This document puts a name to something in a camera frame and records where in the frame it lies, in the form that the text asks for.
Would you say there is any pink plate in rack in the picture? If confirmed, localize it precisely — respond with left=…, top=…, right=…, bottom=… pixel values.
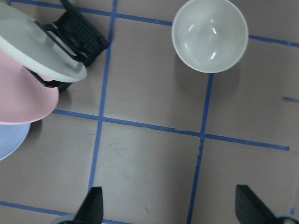
left=0, top=50, right=59, bottom=125

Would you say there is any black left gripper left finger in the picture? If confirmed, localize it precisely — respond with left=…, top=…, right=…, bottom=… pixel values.
left=73, top=187, right=103, bottom=224

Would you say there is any black plate rack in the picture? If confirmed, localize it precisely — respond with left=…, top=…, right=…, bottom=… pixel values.
left=30, top=0, right=110, bottom=94

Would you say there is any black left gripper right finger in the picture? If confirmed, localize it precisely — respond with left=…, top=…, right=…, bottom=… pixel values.
left=235, top=185, right=280, bottom=224

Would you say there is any blue plate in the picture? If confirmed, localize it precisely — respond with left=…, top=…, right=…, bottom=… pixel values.
left=0, top=123, right=31, bottom=160

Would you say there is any cream plate in rack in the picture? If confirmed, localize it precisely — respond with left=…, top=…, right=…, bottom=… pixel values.
left=0, top=3, right=87, bottom=83

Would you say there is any white bowl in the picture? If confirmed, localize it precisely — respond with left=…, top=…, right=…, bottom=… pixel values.
left=171, top=0, right=249, bottom=73

